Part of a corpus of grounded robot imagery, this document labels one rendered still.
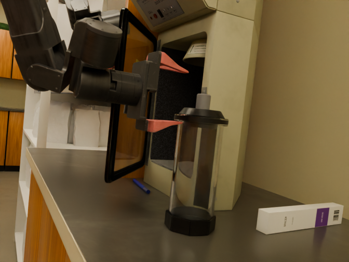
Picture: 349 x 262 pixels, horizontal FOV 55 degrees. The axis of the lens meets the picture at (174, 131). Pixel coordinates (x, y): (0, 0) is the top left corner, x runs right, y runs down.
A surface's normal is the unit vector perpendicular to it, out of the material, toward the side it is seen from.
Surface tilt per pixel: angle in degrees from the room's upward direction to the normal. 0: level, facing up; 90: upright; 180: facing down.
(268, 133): 90
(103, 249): 0
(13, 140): 90
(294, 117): 90
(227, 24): 90
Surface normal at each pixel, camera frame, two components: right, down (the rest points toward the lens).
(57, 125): -0.11, 0.16
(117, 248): 0.11, -0.99
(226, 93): 0.46, 0.10
